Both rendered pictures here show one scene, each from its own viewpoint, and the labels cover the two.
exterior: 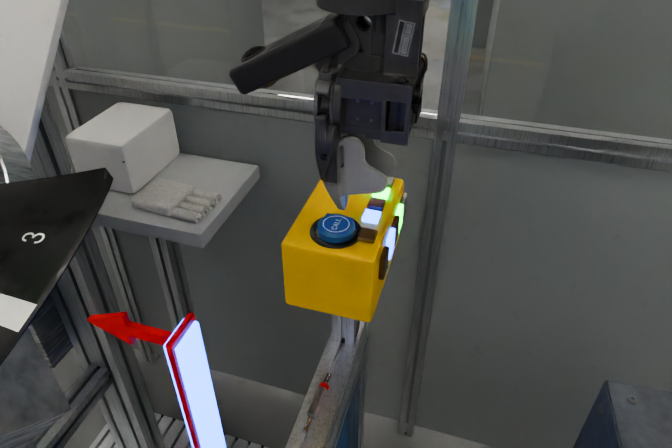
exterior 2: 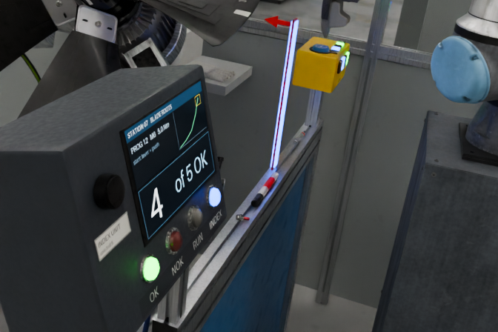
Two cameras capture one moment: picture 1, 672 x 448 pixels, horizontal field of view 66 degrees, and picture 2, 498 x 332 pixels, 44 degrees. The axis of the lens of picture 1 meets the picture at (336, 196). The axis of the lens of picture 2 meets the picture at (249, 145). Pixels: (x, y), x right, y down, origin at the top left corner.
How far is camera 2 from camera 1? 103 cm
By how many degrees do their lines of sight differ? 10
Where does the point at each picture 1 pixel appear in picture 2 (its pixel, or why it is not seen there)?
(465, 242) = (378, 129)
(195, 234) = (222, 86)
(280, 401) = not seen: hidden behind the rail
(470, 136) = (385, 55)
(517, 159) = (412, 71)
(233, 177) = (238, 69)
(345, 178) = (330, 19)
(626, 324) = not seen: hidden behind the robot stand
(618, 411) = (430, 115)
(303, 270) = (304, 64)
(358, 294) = (327, 75)
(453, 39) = not seen: outside the picture
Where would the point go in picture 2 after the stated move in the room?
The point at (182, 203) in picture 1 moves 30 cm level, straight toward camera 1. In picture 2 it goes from (213, 71) to (241, 110)
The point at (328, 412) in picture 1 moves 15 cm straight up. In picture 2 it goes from (304, 141) to (314, 84)
